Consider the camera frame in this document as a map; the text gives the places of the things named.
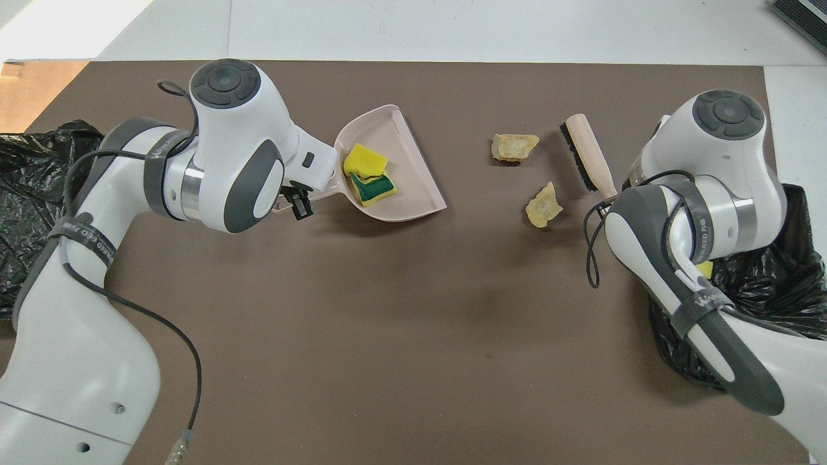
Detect box bin with black bag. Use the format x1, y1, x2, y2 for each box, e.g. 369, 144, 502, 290
0, 119, 107, 320

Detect pale yellow sponge chunk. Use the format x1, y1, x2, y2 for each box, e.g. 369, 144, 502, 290
525, 181, 563, 229
491, 133, 540, 163

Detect open bin with black bag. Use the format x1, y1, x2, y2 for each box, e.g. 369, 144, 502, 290
649, 183, 827, 391

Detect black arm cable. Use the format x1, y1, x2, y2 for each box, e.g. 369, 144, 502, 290
61, 79, 202, 465
583, 169, 698, 289

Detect beige plastic dustpan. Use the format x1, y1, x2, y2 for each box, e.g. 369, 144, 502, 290
271, 105, 448, 223

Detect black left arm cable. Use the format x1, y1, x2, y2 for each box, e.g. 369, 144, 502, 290
61, 79, 202, 465

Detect beige brush with black bristles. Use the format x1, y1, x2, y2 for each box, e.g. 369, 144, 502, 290
559, 114, 620, 202

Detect dark ribbed device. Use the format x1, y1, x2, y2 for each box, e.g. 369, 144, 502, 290
770, 0, 827, 56

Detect brown table mat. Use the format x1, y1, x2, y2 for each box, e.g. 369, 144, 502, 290
0, 60, 810, 465

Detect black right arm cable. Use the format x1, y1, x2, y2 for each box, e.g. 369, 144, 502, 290
583, 169, 698, 289

